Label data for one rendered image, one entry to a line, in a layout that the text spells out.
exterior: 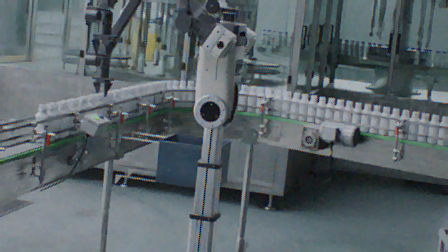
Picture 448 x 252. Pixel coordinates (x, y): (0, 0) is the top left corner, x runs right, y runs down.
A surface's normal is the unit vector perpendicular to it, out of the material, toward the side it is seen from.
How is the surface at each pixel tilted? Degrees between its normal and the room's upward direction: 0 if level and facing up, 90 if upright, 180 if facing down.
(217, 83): 101
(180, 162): 90
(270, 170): 90
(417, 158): 90
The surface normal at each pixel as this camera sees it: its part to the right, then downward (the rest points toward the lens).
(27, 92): -0.26, 0.08
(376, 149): -0.54, 0.04
